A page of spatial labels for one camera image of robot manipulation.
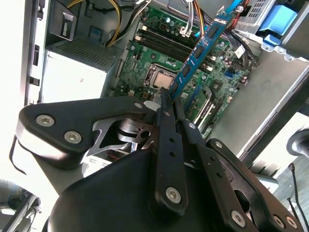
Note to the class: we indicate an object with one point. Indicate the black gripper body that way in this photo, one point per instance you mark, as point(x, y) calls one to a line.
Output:
point(108, 205)

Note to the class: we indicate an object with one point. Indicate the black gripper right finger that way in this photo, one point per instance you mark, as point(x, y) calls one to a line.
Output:
point(217, 174)

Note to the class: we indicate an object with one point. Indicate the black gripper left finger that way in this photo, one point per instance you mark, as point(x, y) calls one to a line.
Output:
point(72, 116)

